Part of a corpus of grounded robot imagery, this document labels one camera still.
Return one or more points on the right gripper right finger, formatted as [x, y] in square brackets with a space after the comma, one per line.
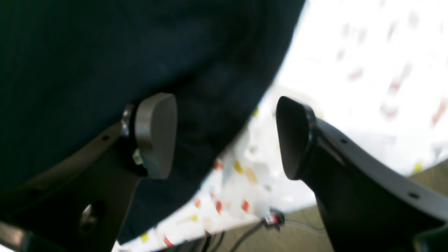
[365, 206]

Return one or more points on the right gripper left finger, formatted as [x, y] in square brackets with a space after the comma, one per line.
[80, 204]

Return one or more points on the black t-shirt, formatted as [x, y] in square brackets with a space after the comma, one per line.
[69, 67]

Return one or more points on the terrazzo patterned tablecloth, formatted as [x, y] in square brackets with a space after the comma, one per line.
[374, 69]

